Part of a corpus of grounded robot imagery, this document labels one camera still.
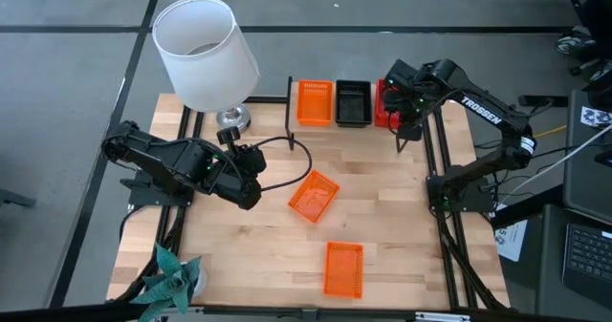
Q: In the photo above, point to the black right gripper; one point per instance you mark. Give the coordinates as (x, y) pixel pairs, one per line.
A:
(410, 121)

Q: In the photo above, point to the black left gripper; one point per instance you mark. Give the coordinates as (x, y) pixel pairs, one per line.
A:
(230, 184)

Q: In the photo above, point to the orange plastic slotted basket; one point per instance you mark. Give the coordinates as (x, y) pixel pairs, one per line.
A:
(314, 104)
(313, 200)
(343, 272)

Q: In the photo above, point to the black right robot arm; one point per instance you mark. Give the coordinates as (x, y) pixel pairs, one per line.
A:
(483, 114)

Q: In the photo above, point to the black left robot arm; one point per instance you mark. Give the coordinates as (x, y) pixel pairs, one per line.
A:
(158, 155)

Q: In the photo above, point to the wooden shelf with black legs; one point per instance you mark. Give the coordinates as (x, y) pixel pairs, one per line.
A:
(344, 131)

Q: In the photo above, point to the white plant pot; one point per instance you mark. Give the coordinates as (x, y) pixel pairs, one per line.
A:
(203, 284)

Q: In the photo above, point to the teal artificial plant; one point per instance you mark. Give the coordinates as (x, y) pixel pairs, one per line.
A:
(167, 284)

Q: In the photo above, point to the white shade table lamp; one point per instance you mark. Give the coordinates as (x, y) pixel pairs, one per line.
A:
(205, 73)

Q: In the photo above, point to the black floor bar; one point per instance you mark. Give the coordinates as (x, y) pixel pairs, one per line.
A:
(542, 100)

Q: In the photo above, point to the white paper sheet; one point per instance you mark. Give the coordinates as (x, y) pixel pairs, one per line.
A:
(514, 245)

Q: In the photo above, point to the person's shoe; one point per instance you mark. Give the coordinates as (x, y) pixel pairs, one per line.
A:
(603, 71)
(574, 42)

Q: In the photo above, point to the white patterned sheet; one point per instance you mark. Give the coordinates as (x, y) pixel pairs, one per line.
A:
(595, 117)

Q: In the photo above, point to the black side desk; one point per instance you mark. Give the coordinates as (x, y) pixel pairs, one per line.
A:
(550, 264)

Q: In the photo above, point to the person's leg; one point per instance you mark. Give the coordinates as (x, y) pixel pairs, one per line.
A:
(600, 16)

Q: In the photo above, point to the laptop keyboard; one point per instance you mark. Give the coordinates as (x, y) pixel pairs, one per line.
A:
(590, 255)

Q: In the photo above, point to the black floor foot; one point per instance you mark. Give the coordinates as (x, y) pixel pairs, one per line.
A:
(14, 198)

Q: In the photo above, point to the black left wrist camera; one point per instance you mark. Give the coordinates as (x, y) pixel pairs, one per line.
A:
(248, 159)

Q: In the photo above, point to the black frame cross rail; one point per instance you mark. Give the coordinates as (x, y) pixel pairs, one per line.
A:
(268, 99)

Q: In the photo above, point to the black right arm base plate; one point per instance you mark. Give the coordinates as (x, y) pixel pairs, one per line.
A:
(473, 202)

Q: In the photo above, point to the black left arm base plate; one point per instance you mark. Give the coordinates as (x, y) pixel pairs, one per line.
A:
(143, 195)

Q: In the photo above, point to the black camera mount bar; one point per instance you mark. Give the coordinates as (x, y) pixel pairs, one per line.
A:
(239, 313)

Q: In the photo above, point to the silver mount bracket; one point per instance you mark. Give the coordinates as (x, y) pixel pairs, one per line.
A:
(442, 318)

